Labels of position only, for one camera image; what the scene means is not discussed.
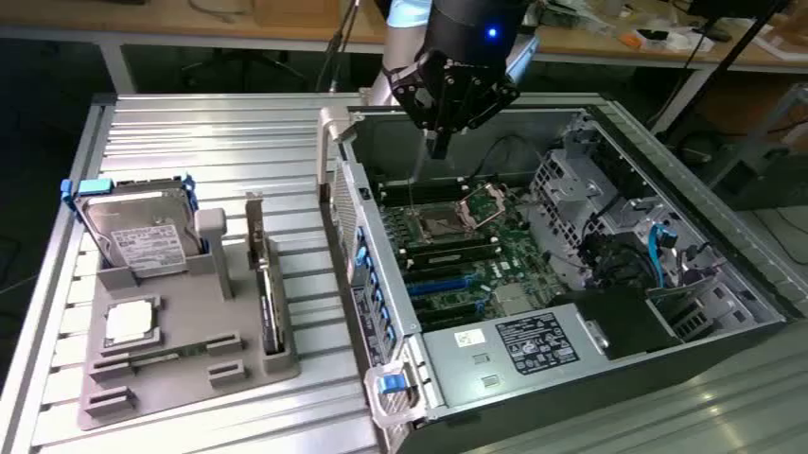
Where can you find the thin locking lever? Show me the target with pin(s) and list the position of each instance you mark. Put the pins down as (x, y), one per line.
(413, 194)

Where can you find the green motherboard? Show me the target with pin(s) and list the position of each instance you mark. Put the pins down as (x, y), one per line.
(505, 265)

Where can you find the wooden desk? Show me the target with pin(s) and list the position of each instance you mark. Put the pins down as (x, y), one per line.
(126, 14)
(586, 42)

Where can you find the black white desk object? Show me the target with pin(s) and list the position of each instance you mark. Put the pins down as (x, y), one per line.
(653, 35)

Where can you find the graphics card with metal bracket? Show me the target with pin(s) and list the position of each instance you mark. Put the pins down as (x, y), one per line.
(271, 307)

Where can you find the dark grey floor box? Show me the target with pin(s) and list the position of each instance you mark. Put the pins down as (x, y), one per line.
(751, 184)

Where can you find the CPU socket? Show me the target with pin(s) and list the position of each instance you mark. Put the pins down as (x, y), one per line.
(442, 224)

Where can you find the black plastic shroud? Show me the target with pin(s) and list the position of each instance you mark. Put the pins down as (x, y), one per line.
(612, 317)

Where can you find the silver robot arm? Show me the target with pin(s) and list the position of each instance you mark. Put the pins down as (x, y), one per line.
(404, 52)

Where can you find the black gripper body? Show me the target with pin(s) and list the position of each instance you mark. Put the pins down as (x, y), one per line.
(470, 28)

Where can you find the silver hard disk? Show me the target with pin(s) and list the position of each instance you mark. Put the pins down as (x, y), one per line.
(144, 236)

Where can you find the green loose RAM stick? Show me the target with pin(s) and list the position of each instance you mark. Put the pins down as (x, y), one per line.
(183, 351)

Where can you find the grey metal disk bay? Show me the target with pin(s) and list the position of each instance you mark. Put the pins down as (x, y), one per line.
(568, 189)

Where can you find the installed RAM stick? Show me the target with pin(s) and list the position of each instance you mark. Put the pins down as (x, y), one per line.
(448, 257)

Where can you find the metal socket cover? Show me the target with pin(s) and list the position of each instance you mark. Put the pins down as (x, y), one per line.
(470, 194)

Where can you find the silver CPU chip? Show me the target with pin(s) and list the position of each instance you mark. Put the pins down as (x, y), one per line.
(130, 321)

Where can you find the grey power supply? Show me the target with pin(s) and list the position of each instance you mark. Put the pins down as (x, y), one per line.
(461, 378)

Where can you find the grey parts rack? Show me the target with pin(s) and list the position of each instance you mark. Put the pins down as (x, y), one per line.
(190, 397)

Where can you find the blue case latch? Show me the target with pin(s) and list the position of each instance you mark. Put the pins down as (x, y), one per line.
(390, 384)

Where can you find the open black PC case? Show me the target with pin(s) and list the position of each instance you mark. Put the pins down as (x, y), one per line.
(695, 369)

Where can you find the blue expansion slot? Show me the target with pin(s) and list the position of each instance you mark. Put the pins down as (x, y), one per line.
(442, 286)

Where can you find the silver chipset heatsink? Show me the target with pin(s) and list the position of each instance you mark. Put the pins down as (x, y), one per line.
(514, 300)

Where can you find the black tripod pole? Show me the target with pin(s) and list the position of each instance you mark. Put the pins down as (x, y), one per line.
(731, 47)

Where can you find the blue disk caddy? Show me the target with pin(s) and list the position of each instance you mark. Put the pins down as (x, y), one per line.
(95, 185)

